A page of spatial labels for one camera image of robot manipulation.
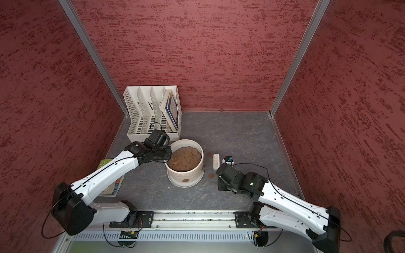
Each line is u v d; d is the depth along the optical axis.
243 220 0.74
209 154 0.97
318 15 0.74
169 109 0.92
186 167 0.81
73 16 0.73
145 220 0.74
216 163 0.78
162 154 0.72
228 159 0.67
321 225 0.41
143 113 1.13
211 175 0.89
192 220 0.76
